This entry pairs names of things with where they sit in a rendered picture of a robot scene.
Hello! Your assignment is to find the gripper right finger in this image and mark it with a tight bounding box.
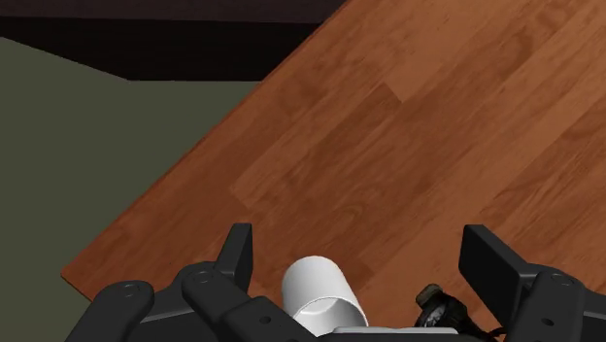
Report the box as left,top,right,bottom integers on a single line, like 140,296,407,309
457,223,606,342

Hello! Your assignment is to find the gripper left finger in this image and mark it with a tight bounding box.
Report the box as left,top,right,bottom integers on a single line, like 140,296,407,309
65,222,318,342

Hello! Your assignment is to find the white cylindrical cup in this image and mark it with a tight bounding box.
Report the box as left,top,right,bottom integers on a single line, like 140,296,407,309
281,256,369,337

